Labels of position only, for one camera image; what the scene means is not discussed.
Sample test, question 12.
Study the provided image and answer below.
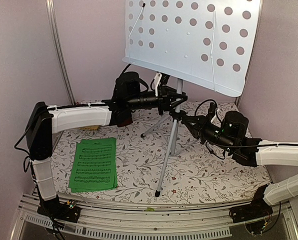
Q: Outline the aluminium corner post right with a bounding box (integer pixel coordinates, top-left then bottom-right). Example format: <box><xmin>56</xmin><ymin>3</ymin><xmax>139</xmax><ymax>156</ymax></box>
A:
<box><xmin>235</xmin><ymin>96</ymin><xmax>242</xmax><ymax>106</ymax></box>

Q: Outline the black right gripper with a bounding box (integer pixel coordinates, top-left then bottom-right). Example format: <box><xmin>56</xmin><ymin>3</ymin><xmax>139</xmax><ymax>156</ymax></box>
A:
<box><xmin>183</xmin><ymin>113</ymin><xmax>236</xmax><ymax>153</ymax></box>

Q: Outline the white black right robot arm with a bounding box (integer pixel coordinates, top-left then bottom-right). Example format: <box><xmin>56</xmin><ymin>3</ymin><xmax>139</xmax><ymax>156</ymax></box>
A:
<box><xmin>182</xmin><ymin>111</ymin><xmax>298</xmax><ymax>222</ymax></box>

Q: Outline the aluminium front rail frame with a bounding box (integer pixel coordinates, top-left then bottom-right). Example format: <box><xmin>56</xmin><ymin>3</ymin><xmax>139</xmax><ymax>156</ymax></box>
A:
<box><xmin>10</xmin><ymin>192</ymin><xmax>298</xmax><ymax>240</ymax></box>

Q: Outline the white perforated music stand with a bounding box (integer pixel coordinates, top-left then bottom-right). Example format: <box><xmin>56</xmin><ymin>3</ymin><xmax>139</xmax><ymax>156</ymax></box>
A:
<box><xmin>121</xmin><ymin>0</ymin><xmax>262</xmax><ymax>198</ymax></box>

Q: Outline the aluminium corner post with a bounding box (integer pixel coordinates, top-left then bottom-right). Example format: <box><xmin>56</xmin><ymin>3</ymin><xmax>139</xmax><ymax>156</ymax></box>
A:
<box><xmin>45</xmin><ymin>0</ymin><xmax>76</xmax><ymax>105</ymax></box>
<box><xmin>235</xmin><ymin>96</ymin><xmax>242</xmax><ymax>106</ymax></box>

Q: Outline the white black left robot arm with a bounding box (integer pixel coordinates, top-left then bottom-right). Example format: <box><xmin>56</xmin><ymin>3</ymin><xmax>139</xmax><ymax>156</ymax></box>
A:
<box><xmin>24</xmin><ymin>71</ymin><xmax>188</xmax><ymax>222</ymax></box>

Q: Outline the woven bamboo tray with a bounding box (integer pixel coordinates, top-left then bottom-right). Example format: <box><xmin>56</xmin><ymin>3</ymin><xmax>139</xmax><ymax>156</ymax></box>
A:
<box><xmin>78</xmin><ymin>125</ymin><xmax>99</xmax><ymax>131</ymax></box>

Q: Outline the green sheet music stack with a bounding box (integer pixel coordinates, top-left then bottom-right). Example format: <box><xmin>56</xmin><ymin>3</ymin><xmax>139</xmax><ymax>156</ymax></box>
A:
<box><xmin>68</xmin><ymin>137</ymin><xmax>117</xmax><ymax>193</ymax></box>

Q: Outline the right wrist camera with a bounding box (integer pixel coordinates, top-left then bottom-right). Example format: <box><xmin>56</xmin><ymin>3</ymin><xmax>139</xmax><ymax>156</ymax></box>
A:
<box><xmin>208</xmin><ymin>102</ymin><xmax>221</xmax><ymax>124</ymax></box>

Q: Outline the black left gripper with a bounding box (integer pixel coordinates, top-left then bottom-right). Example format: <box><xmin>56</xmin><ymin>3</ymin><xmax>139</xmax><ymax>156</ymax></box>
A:
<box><xmin>127</xmin><ymin>85</ymin><xmax>187</xmax><ymax>114</ymax></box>

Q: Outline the dark red metronome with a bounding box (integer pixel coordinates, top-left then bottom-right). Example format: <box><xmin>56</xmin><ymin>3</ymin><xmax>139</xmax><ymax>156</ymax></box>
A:
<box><xmin>110</xmin><ymin>109</ymin><xmax>133</xmax><ymax>128</ymax></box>

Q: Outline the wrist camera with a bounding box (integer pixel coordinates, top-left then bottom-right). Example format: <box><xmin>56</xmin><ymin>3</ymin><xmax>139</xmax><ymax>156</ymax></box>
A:
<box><xmin>153</xmin><ymin>72</ymin><xmax>170</xmax><ymax>97</ymax></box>
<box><xmin>208</xmin><ymin>102</ymin><xmax>221</xmax><ymax>124</ymax></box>

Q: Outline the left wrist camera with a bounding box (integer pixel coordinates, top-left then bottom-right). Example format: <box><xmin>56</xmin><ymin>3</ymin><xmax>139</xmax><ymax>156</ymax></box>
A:
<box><xmin>153</xmin><ymin>72</ymin><xmax>170</xmax><ymax>97</ymax></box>

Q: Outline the aluminium corner post left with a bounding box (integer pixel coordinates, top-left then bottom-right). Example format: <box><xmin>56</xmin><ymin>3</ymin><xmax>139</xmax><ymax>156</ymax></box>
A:
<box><xmin>45</xmin><ymin>0</ymin><xmax>76</xmax><ymax>105</ymax></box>

